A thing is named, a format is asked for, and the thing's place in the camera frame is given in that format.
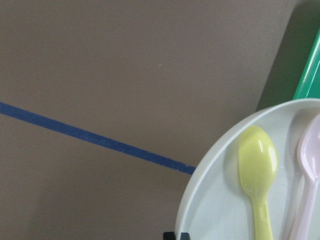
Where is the green plastic tray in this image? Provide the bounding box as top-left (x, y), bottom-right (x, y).
top-left (293, 30), bottom-right (320, 100)

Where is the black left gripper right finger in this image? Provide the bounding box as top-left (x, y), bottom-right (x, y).
top-left (180, 232), bottom-right (191, 240)

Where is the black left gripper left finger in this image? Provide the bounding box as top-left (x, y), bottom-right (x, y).
top-left (162, 231), bottom-right (176, 240)

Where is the pink plastic spoon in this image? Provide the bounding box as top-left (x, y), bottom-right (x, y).
top-left (286, 115), bottom-right (320, 240)

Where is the yellow plastic spoon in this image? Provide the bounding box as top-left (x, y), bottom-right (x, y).
top-left (238, 125), bottom-right (279, 240)

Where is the white round plate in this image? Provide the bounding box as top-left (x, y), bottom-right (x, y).
top-left (175, 98), bottom-right (320, 240)

